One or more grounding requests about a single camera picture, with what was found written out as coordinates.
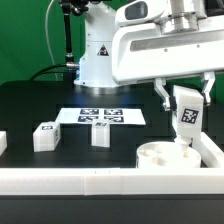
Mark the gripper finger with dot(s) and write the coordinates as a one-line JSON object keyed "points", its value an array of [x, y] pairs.
{"points": [[159, 87], [208, 79]]}

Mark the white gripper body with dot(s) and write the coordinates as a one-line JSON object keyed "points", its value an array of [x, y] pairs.
{"points": [[166, 39]]}

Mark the white round stool seat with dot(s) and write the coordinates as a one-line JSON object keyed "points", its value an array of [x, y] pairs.
{"points": [[165, 154]]}

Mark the white marker sheet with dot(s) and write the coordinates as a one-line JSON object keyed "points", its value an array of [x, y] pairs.
{"points": [[113, 115]]}

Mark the white U-shaped obstacle wall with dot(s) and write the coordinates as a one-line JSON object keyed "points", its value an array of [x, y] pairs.
{"points": [[120, 181]]}

